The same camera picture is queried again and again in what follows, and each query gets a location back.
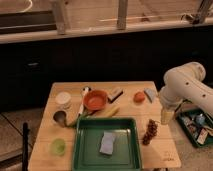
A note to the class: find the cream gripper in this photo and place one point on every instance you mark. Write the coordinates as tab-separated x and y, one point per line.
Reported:
166	115

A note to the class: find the dark red grape bunch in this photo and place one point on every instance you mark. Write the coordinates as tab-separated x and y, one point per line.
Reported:
151	132

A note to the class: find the green plastic tray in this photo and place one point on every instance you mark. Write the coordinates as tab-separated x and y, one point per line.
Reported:
126	152

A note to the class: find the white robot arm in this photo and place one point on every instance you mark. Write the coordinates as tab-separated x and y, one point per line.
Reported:
185	82

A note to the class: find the red bowl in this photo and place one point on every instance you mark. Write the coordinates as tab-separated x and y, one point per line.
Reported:
95	100

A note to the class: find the grey blue cloth piece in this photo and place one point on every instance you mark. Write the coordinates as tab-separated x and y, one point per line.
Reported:
151	94

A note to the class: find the green storage bin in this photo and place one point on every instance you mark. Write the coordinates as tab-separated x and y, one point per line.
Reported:
198	127

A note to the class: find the orange tomato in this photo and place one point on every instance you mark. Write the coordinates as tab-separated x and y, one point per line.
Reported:
139	97

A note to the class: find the blue sponge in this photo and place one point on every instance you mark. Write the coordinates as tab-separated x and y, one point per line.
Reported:
107	143

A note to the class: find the metal cup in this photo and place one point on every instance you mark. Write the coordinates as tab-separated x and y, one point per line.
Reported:
60	118

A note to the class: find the black pole stand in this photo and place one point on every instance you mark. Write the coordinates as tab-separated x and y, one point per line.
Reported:
25	147

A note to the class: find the white handled spatula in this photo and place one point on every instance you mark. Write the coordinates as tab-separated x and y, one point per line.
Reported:
84	92

